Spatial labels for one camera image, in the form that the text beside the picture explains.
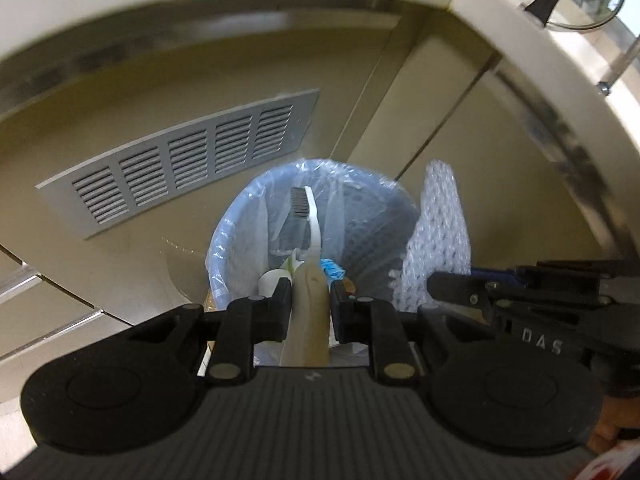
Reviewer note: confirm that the blue crumpled scrap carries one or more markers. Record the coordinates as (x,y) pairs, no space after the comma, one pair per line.
(332,267)

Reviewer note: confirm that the white countertop edge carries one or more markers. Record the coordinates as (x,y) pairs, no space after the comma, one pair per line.
(540,60)

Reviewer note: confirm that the beige cabinet door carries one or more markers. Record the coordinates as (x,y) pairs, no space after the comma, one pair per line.
(510,170)

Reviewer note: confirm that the red white packaging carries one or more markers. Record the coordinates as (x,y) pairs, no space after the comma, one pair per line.
(607,462)

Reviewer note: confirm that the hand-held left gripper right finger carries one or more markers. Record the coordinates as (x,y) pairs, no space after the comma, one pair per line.
(341,310)

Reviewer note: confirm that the metal rack rod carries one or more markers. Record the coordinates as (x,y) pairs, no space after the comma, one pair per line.
(620,62)

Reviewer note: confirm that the clear bubble wrap sheet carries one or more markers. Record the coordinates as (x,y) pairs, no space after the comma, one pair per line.
(440,220)

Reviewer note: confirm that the grey perforated trash bin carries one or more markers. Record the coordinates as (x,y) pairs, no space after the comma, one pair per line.
(372,230)

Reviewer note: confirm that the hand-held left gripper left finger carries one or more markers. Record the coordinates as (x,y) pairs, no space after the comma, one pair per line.
(281,310)

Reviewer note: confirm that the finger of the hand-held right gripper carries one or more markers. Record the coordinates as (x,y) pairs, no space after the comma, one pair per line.
(495,274)
(457,290)

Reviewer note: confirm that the grey metal vent grille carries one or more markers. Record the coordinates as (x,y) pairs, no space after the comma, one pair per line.
(185,160)

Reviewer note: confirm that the white toothbrush black bristles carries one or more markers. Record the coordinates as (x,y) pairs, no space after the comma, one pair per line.
(310,305)

